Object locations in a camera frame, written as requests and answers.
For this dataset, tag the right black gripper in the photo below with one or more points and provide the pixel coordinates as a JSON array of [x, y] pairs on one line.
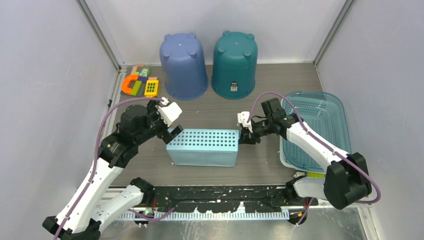
[[245, 136]]

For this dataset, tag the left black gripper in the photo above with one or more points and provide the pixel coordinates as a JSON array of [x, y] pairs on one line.
[[165, 134]]

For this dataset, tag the light blue plastic basket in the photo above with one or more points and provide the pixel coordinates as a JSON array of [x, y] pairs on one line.
[[205, 147]]

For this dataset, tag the blue plastic bucket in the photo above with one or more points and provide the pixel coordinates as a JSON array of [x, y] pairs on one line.
[[183, 64]]

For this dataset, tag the teal plastic bucket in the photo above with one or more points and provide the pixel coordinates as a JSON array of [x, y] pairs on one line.
[[234, 65]]

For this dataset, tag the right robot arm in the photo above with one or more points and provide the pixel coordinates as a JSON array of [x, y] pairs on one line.
[[346, 177]]

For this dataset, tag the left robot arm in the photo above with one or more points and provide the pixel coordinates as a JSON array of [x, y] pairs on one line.
[[83, 218]]

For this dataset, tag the yellow toy block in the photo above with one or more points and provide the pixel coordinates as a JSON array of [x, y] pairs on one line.
[[151, 88]]

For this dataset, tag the lime green long brick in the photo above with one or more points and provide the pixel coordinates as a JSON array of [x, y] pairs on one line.
[[136, 88]]

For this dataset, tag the purple toy block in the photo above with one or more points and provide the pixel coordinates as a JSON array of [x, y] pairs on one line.
[[143, 79]]

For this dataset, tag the small toy car blue wheels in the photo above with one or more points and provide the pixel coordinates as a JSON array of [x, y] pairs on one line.
[[298, 174]]

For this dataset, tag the orange toy arch block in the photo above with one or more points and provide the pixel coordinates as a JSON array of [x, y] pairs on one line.
[[126, 85]]

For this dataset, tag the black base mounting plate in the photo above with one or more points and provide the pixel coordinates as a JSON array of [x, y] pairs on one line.
[[222, 199]]

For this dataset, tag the green numbered toy block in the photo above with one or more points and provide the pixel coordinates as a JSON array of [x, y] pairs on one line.
[[145, 72]]

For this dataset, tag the lime green toy brick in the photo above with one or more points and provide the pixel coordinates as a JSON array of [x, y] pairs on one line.
[[315, 175]]

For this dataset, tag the teal plastic basket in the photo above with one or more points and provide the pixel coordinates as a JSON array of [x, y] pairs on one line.
[[325, 114]]

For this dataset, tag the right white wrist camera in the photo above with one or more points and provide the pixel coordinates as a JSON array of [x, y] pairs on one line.
[[244, 121]]

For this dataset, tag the white cable duct strip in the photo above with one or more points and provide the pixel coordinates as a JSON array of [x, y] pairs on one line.
[[283, 214]]

